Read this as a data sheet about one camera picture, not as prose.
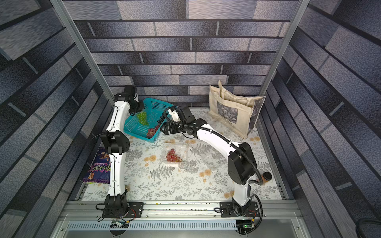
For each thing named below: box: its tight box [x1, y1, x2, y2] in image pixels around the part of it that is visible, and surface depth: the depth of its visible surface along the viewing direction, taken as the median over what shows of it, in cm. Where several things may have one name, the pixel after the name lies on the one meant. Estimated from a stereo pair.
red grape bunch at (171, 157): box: [166, 148, 183, 163], surface depth 90 cm
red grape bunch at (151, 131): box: [146, 124, 160, 139], surface depth 105 cm
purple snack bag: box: [82, 147, 111, 184], surface depth 84 cm
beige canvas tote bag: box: [208, 80, 266, 139], surface depth 96 cm
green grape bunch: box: [136, 111, 150, 126], surface depth 103 cm
